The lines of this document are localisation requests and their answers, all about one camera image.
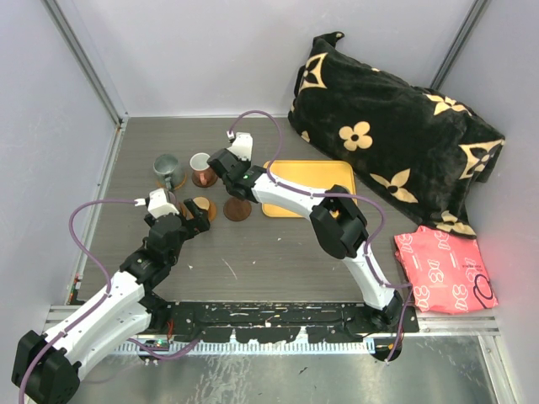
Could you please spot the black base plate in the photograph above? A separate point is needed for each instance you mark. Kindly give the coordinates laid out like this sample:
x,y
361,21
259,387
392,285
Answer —
x,y
218,322

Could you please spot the orange cork coaster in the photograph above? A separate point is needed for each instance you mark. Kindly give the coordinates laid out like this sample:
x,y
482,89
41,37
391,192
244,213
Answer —
x,y
171,182

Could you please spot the black floral pillow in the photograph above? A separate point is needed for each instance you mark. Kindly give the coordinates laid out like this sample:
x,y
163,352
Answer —
x,y
418,149

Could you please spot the grey mug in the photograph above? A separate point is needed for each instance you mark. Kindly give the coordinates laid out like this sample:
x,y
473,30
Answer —
x,y
167,164

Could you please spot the purple transparent cup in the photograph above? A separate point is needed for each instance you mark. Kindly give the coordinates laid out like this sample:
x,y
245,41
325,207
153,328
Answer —
x,y
171,197

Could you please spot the white cable duct rail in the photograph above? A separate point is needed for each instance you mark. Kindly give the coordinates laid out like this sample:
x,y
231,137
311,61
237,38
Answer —
x,y
298,346

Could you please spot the pink mug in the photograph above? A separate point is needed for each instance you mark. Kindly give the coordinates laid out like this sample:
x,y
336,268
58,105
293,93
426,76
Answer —
x,y
199,161

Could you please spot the small orange cup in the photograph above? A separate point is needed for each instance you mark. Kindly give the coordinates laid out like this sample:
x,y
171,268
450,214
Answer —
x,y
202,202

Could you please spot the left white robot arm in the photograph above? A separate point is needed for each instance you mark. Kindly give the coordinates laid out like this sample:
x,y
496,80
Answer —
x,y
49,367

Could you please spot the orange wooden coaster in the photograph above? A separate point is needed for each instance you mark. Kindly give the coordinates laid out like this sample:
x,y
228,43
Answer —
x,y
211,213

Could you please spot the red patterned bag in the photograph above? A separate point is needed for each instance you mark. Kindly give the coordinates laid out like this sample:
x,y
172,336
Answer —
x,y
447,272

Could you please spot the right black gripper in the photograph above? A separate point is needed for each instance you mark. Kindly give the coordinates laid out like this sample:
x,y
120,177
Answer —
x,y
246,164

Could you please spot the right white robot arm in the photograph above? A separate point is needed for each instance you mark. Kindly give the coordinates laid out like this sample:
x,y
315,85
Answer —
x,y
338,224

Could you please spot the dark brown wooden coaster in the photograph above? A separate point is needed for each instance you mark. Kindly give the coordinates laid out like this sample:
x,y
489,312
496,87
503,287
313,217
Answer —
x,y
204,178

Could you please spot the yellow tray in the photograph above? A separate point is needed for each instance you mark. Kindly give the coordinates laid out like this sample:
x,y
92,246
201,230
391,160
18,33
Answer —
x,y
316,174

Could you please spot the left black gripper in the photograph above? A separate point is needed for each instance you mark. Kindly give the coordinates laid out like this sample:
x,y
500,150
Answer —
x,y
200,223

